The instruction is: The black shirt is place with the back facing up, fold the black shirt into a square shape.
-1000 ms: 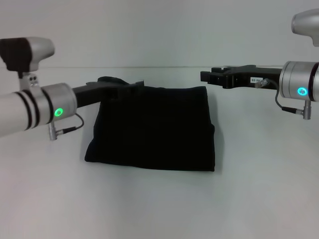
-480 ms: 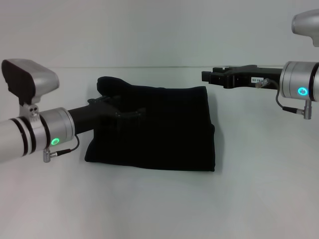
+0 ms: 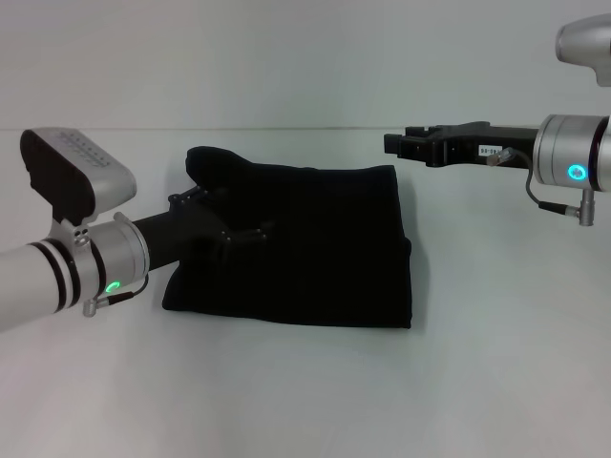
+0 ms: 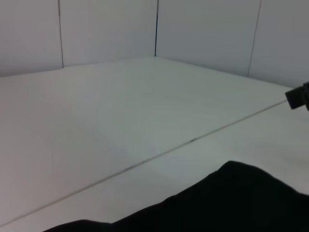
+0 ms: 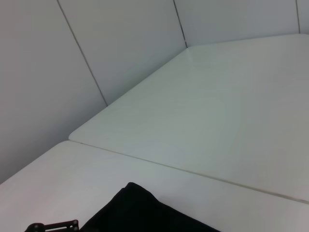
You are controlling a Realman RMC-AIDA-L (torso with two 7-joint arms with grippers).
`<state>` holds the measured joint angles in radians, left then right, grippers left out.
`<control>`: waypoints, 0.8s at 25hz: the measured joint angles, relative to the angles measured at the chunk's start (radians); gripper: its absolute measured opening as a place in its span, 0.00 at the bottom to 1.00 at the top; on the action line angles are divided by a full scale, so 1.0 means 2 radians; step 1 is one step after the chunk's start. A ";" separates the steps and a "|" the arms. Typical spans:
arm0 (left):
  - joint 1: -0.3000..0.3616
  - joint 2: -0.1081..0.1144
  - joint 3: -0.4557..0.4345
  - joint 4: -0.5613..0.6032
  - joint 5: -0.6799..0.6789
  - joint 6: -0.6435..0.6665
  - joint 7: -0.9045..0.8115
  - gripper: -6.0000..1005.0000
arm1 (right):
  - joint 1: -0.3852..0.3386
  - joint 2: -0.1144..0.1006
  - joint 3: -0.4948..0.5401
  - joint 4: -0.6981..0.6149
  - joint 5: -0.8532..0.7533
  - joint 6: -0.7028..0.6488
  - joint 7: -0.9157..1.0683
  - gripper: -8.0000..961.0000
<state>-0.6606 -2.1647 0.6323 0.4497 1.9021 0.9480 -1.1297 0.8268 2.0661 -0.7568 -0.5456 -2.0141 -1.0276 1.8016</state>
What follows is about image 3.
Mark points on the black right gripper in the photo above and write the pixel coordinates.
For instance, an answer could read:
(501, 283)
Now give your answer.
(482, 145)

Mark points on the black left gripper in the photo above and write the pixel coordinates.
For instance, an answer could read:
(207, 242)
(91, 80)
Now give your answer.
(181, 234)

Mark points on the black shirt with pink print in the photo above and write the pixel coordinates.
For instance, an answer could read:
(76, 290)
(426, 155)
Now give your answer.
(310, 248)

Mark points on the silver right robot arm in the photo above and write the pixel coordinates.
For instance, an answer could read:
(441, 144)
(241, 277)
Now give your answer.
(573, 152)

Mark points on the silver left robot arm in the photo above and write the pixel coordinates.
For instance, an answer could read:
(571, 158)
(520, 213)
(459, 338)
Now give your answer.
(71, 272)

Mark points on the silver connector plug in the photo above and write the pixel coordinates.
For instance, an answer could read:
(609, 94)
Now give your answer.
(501, 156)

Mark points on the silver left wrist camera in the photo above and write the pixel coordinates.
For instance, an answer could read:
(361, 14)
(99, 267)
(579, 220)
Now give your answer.
(71, 172)

